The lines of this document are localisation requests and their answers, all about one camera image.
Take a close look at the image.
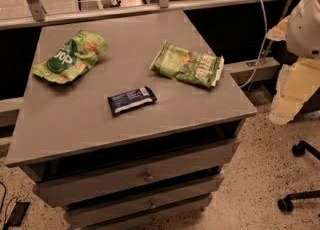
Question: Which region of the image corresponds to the black floor cable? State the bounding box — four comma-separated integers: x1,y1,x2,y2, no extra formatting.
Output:
0,181,18,230

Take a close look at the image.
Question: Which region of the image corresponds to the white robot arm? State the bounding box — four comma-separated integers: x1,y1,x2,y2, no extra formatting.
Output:
267,0,320,125

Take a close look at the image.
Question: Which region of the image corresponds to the green kettle chip bag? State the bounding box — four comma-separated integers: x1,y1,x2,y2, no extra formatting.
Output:
150,41,224,88

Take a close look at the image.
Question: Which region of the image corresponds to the white hanging cable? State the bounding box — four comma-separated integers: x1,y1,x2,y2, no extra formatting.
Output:
239,0,269,89

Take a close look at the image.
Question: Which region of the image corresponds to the dark blue snack bar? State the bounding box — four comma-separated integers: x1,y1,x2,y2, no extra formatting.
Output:
107,86,157,116

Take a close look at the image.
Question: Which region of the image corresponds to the grey drawer cabinet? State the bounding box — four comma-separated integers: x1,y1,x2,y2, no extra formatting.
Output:
6,12,255,230

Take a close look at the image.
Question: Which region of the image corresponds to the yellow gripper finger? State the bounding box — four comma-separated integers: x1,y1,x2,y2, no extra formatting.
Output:
269,57,320,125
266,17,289,41

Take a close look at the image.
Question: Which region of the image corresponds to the green rice chip bag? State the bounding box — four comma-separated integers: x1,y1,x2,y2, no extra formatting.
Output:
33,30,108,84

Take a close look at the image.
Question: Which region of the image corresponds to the black device on floor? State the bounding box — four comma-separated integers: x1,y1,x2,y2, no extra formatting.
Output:
5,202,30,227

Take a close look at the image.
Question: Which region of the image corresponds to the black office chair base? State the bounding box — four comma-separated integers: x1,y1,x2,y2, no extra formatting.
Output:
277,140,320,214

